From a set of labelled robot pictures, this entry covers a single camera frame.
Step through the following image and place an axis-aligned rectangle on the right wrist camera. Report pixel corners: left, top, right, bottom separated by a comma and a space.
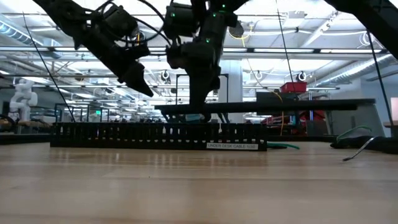
163, 2, 200, 40

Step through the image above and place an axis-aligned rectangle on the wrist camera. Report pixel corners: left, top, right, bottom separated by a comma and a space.
99, 2, 141, 40
163, 2, 200, 40

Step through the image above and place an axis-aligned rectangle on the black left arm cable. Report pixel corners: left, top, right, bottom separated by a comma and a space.
93, 0, 172, 47

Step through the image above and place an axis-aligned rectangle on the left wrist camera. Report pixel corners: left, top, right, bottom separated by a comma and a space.
99, 2, 141, 40

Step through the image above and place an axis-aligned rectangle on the long black hanging cable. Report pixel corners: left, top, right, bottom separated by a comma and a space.
275, 0, 296, 94
366, 29, 396, 127

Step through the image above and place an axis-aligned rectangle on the black zip tie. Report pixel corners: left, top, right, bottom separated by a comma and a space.
22, 12, 76, 123

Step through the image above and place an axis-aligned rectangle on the green wire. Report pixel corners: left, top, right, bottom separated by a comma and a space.
266, 141, 301, 151

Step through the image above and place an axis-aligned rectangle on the black raceway lid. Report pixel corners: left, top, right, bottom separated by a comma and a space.
154, 98, 376, 116

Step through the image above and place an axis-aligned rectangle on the teal crate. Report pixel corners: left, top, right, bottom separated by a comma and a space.
185, 113, 203, 123

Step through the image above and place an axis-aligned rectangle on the white pillar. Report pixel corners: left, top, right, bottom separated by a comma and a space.
218, 58, 244, 123

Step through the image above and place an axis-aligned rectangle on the grey white office chair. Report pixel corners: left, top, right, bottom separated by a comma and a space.
326, 104, 386, 138

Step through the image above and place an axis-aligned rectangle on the silver ventilation duct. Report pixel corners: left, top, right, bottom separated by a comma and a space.
0, 21, 44, 47
312, 52, 398, 86

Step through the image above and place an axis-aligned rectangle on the black monitor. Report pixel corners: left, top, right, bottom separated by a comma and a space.
256, 91, 300, 101

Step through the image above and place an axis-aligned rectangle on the dark brown zip tie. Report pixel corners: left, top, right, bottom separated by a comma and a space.
341, 136, 379, 162

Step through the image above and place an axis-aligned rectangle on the black ceiling cable reel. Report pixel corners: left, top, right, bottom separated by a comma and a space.
228, 21, 246, 40

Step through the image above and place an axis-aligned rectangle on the long ceiling light bar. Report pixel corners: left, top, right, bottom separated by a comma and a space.
0, 45, 398, 54

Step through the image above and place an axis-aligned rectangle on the red storage bin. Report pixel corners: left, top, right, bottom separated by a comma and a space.
279, 82, 308, 94
297, 110, 327, 135

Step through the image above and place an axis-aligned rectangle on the black background rig frame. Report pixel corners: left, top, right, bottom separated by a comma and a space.
175, 72, 230, 123

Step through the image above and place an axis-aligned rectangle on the black aluminium frame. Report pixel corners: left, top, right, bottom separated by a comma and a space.
0, 133, 338, 146

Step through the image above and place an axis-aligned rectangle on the black slotted cable raceway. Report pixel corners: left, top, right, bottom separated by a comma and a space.
49, 121, 268, 152

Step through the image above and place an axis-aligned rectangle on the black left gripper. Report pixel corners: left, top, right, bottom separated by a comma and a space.
74, 27, 154, 98

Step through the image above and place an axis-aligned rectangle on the yellow hanging cable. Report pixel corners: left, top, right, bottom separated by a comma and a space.
247, 58, 285, 137

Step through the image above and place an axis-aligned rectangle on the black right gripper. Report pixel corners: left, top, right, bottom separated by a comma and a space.
165, 40, 224, 108

